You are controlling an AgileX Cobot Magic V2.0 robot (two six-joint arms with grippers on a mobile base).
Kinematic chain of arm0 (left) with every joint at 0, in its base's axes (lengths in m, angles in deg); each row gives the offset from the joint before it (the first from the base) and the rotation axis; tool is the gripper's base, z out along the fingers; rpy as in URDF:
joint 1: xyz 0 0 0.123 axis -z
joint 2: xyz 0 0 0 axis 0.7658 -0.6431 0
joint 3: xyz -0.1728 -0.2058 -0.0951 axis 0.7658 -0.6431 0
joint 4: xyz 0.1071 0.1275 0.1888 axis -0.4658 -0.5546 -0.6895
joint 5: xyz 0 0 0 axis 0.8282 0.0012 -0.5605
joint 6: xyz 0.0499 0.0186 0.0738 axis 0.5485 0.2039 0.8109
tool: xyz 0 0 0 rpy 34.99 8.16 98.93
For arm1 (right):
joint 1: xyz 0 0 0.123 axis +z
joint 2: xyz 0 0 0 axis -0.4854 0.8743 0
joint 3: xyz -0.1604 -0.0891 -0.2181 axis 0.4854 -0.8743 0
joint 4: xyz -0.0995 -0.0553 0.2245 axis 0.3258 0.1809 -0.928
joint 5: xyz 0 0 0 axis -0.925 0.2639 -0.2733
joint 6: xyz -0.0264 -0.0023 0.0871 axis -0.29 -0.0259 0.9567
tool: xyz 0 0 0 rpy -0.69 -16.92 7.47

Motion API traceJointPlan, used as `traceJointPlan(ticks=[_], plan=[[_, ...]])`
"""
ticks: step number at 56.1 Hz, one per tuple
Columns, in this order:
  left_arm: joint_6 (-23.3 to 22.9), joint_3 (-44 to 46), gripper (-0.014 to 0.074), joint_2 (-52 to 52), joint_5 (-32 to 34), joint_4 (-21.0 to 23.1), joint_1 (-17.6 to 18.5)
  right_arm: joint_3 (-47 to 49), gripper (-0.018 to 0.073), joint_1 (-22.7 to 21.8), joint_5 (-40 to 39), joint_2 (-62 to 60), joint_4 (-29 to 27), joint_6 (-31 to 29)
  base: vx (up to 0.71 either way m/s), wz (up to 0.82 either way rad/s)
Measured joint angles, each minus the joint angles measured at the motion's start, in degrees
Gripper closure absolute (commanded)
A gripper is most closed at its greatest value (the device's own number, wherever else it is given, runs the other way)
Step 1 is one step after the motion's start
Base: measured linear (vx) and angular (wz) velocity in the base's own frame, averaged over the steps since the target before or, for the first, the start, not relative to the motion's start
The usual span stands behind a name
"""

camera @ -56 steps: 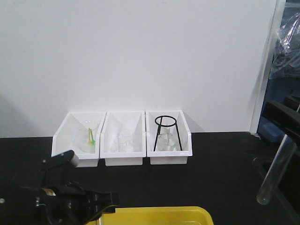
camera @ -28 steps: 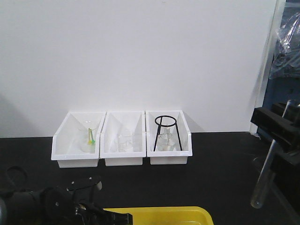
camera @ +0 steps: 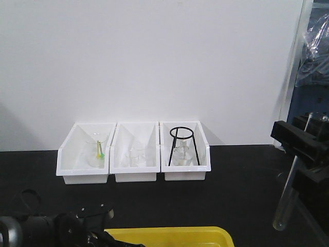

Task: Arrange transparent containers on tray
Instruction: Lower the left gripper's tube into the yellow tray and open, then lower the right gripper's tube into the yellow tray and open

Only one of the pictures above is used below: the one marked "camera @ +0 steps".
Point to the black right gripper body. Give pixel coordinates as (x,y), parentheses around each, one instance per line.
(312,187)

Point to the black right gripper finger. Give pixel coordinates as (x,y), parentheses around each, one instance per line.
(313,153)
(315,124)

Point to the glass beaker with stirrers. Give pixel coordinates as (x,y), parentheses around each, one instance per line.
(95,150)

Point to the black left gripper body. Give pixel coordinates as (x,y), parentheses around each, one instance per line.
(86,227)

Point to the white bin right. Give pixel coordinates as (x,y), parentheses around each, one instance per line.
(184,173)

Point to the clear plastic bag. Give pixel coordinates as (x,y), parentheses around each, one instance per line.
(313,68)

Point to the blue pegboard drying rack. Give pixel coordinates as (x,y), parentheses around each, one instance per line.
(306,99)

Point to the white bin left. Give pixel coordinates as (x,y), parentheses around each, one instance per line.
(71,161)

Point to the black wire tripod stand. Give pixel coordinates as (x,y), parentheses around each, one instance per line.
(183,133)

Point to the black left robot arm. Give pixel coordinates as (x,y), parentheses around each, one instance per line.
(37,209)

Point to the white bin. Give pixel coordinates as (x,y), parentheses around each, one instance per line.
(71,161)
(184,173)
(126,133)

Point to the yellow plastic tray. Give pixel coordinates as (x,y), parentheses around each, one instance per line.
(174,236)

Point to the small clear glass beakers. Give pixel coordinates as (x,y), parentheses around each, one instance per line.
(135,156)

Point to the tall clear glass test tube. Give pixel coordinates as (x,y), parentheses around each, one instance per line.
(288,198)

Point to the white bin middle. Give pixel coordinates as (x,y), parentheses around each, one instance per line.
(126,133)

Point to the round glass flask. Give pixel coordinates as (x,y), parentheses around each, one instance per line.
(181,156)

